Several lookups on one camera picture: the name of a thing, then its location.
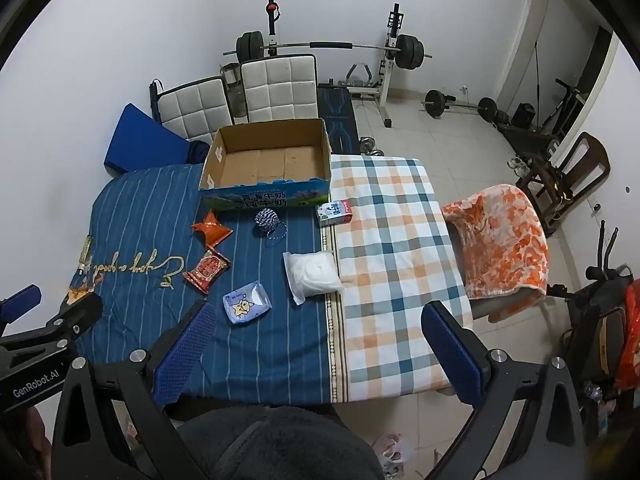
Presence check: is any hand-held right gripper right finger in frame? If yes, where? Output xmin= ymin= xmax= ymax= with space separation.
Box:
xmin=421 ymin=301 xmax=588 ymax=480

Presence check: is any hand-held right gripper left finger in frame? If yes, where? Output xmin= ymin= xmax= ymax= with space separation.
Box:
xmin=50 ymin=300 xmax=218 ymax=480

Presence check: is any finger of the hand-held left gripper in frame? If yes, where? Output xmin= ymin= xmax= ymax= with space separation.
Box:
xmin=31 ymin=291 xmax=104 ymax=361
xmin=0 ymin=284 xmax=43 ymax=332

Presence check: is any blue tissue pack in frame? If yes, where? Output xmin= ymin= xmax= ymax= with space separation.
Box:
xmin=222 ymin=282 xmax=273 ymax=327

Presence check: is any red snack packet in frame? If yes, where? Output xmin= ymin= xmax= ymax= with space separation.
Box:
xmin=181 ymin=245 xmax=232 ymax=295

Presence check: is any orange snack packet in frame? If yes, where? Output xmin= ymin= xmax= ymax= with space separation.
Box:
xmin=192 ymin=210 xmax=234 ymax=247

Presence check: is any white plastic-wrapped soft pack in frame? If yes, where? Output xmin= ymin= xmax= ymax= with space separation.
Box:
xmin=282 ymin=250 xmax=345 ymax=306

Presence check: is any blue and white yarn ball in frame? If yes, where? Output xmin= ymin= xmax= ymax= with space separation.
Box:
xmin=255 ymin=207 xmax=288 ymax=247

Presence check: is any small milk carton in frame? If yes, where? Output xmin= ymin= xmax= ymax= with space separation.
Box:
xmin=315 ymin=199 xmax=353 ymax=227

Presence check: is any cardboard box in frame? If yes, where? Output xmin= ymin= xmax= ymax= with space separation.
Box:
xmin=198 ymin=118 xmax=332 ymax=209

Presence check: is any grey seat chair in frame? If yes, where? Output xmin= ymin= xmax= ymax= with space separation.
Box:
xmin=446 ymin=220 xmax=549 ymax=325

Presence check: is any plaid blanket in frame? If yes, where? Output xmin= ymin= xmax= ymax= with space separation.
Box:
xmin=320 ymin=154 xmax=475 ymax=403

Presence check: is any clear plastic bag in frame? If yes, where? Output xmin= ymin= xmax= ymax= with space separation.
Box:
xmin=372 ymin=432 xmax=416 ymax=477

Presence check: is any orange floral towel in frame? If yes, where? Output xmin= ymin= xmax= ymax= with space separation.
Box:
xmin=441 ymin=185 xmax=551 ymax=301

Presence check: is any person's dark fleece clothing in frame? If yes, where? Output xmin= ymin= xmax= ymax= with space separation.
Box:
xmin=165 ymin=404 xmax=387 ymax=480

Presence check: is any red plastic bag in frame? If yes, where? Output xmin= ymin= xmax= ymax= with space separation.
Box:
xmin=614 ymin=280 xmax=640 ymax=392

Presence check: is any blue foam mat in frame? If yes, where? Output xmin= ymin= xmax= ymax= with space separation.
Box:
xmin=103 ymin=103 xmax=190 ymax=177

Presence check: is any dark blue bag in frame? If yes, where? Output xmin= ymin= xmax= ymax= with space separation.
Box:
xmin=187 ymin=140 xmax=212 ymax=166

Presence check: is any dark wooden chair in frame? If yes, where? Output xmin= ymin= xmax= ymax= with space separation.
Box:
xmin=515 ymin=131 xmax=612 ymax=238

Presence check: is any white padded chair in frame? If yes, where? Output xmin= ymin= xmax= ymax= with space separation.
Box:
xmin=149 ymin=76 xmax=233 ymax=146
xmin=240 ymin=54 xmax=319 ymax=125

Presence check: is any short barbell with black plates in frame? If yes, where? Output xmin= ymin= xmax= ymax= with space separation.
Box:
xmin=421 ymin=90 xmax=498 ymax=123

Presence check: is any black weight bench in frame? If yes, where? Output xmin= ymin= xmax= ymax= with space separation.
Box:
xmin=317 ymin=85 xmax=361 ymax=156

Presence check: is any black exercise machine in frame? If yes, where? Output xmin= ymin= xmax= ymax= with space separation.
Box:
xmin=500 ymin=77 xmax=590 ymax=152

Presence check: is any long barbell with black plates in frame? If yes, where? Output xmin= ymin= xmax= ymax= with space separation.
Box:
xmin=222 ymin=31 xmax=433 ymax=68

